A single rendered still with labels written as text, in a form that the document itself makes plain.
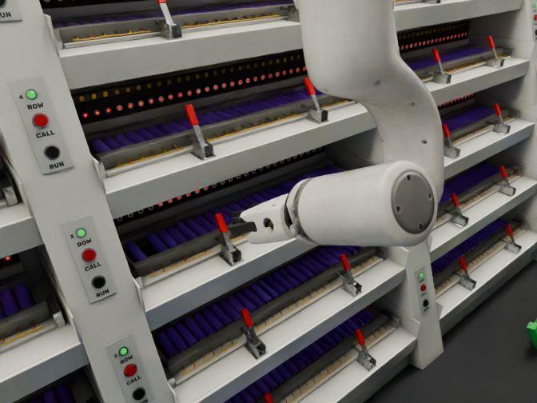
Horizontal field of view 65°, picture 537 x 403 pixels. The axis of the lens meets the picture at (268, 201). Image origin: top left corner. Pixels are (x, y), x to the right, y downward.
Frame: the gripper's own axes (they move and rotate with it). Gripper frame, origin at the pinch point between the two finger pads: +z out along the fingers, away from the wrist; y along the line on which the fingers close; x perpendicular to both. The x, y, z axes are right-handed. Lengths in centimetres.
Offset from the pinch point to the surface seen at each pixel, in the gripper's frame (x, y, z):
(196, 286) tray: -8.6, -9.1, 8.8
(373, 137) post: 4.5, 42.2, 9.7
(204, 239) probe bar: -2.7, -2.8, 14.4
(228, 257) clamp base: -6.8, -1.4, 9.9
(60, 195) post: 12.1, -23.9, 5.6
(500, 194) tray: -26, 94, 14
